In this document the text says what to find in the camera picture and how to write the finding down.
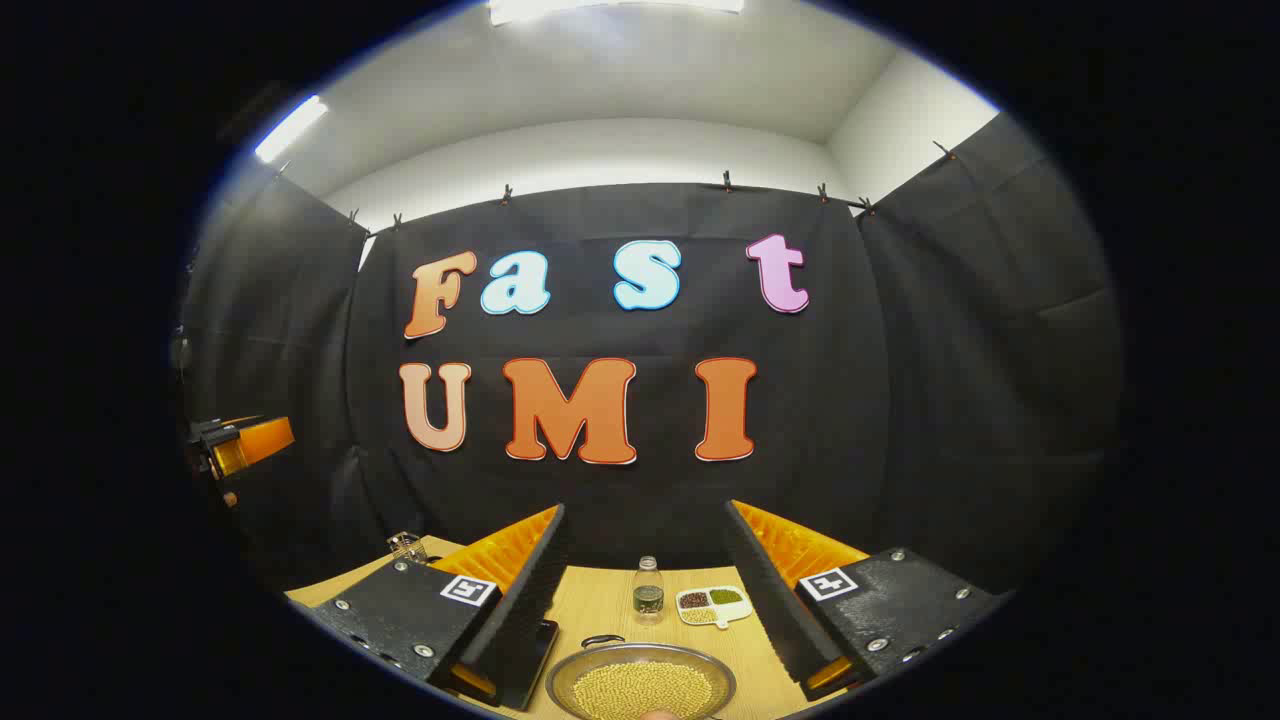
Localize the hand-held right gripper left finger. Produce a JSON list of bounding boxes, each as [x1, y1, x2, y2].
[[290, 503, 568, 706]]

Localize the clear plastic water bottle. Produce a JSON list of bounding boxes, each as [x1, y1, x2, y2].
[[632, 556, 666, 626]]

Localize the long ceiling light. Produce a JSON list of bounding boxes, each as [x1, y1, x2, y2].
[[254, 95, 329, 164], [488, 0, 746, 26]]

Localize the white divided bean tray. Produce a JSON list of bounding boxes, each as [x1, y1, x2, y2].
[[675, 586, 753, 629]]

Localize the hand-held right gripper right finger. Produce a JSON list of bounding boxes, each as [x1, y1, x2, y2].
[[722, 498, 1011, 701]]

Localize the steel pot with black handle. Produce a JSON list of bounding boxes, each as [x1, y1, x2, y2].
[[545, 633, 738, 720]]

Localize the black induction cooktop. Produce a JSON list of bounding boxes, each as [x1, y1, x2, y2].
[[497, 619, 559, 712]]

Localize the pile of yellow soybeans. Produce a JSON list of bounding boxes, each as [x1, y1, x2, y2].
[[572, 660, 715, 720]]

